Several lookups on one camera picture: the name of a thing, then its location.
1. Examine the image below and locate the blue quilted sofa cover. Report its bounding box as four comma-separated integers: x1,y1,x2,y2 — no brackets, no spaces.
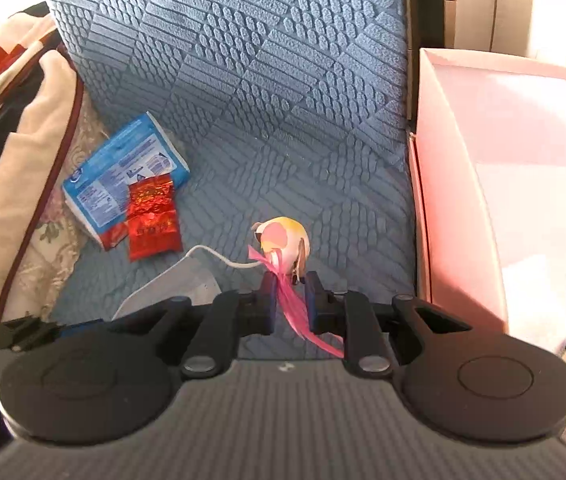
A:
38,0,416,361

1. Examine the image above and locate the red snack packet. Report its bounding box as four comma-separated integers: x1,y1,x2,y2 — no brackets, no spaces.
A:
127,172,184,262

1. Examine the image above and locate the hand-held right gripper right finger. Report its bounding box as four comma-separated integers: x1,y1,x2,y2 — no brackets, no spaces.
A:
305,271,474,377

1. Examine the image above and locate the floral cream sheet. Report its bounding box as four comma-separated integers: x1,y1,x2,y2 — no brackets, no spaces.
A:
0,105,108,321

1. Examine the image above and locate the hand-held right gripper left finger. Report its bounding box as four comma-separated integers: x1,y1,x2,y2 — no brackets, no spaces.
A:
110,272,279,380

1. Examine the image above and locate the white face mask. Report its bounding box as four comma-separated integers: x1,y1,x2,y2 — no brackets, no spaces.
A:
112,245,264,322

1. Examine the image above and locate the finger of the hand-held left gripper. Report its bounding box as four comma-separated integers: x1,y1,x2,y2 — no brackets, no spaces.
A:
0,317,111,352

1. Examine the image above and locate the blue tissue packet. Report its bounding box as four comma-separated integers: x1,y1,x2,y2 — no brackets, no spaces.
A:
62,112,191,252

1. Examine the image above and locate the pink shoe box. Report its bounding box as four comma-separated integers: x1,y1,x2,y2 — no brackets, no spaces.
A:
407,47,566,361

